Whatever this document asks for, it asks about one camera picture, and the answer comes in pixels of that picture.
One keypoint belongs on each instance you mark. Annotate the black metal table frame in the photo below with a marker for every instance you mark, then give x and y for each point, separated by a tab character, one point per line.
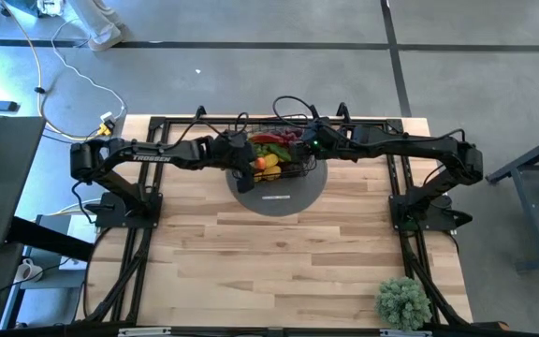
410	262

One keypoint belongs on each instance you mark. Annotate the white floor device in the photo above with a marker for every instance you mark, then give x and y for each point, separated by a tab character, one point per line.
48	7

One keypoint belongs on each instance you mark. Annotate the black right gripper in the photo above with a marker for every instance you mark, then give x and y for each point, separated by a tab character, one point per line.
324	140

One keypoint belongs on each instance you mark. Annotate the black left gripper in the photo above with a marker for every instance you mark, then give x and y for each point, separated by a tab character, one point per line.
234	150

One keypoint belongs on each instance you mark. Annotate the person's shoe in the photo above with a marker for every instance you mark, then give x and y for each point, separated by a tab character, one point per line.
106	39

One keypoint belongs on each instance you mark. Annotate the green artificial plant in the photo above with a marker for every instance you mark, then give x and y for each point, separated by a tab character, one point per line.
403	304

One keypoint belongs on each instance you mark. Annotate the yellow plug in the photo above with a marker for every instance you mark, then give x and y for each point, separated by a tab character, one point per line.
104	128

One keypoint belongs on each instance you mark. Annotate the black support beam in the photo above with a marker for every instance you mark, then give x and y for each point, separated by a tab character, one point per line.
49	238

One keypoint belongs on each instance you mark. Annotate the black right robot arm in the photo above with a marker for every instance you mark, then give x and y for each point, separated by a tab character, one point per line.
405	142

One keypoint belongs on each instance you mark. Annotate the black table clamp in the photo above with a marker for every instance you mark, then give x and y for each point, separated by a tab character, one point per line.
199	111
343	110

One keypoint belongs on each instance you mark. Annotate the grey round mat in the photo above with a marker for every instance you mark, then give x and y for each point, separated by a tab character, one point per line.
297	201

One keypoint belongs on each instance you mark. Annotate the silver metal bracket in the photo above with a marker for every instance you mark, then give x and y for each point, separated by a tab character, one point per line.
144	332
405	333

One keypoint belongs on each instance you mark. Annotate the white power adapter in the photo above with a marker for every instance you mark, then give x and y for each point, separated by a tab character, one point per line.
108	116

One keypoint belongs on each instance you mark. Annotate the person's leg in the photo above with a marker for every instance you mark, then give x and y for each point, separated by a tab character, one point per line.
94	16

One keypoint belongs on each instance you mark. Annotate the green grape bunch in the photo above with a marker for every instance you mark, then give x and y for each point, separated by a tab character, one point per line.
262	150

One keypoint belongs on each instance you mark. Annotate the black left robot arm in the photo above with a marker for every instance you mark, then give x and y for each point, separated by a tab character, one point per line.
150	157

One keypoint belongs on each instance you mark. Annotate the blue grey metal cart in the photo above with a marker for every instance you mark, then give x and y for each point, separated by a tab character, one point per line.
531	215

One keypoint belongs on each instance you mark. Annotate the yellow bell pepper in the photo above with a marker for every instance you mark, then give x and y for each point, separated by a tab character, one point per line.
272	160

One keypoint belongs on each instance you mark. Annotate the white mug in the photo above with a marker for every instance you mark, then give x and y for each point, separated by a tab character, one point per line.
26	271

